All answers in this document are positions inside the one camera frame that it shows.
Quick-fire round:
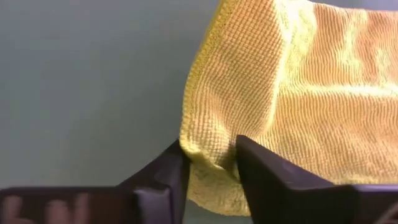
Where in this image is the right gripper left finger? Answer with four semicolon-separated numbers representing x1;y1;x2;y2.
0;139;192;224

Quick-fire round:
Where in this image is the yellow microfiber towel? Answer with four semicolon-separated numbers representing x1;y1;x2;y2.
179;0;398;217

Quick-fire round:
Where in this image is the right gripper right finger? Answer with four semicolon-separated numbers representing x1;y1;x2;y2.
235;134;398;224

